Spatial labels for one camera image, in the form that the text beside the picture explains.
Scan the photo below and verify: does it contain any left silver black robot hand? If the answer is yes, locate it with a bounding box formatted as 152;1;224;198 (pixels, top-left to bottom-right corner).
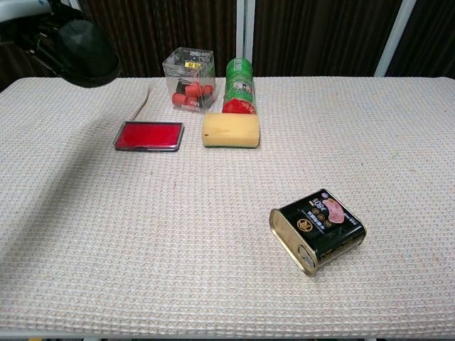
14;17;74;77

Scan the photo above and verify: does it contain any black round jar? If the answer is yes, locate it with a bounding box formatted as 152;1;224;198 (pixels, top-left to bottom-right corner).
53;19;122;89

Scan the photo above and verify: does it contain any red ink pad case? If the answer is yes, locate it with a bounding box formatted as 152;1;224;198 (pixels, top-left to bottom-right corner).
113;120;184;153

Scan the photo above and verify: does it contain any clear box with red parts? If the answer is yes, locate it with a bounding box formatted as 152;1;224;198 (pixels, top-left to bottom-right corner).
162;47;217;114

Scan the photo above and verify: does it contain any green chip can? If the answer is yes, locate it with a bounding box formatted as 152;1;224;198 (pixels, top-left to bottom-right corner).
222;58;257;116

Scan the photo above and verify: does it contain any yellow sponge block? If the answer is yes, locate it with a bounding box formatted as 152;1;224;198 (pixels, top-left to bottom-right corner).
201;112;260;148

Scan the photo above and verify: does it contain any white waffle tablecloth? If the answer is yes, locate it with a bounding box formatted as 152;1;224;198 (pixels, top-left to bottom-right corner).
0;75;455;337

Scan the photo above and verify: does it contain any black luncheon meat tin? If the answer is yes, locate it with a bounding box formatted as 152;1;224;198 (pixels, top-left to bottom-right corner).
269;188;367;276

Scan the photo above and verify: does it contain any thin beige cord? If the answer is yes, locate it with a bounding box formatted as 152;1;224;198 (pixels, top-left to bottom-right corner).
132;88;152;121

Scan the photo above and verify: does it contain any grey aluminium frame post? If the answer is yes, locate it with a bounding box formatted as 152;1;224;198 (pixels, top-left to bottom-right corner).
373;0;417;77
235;0;256;77

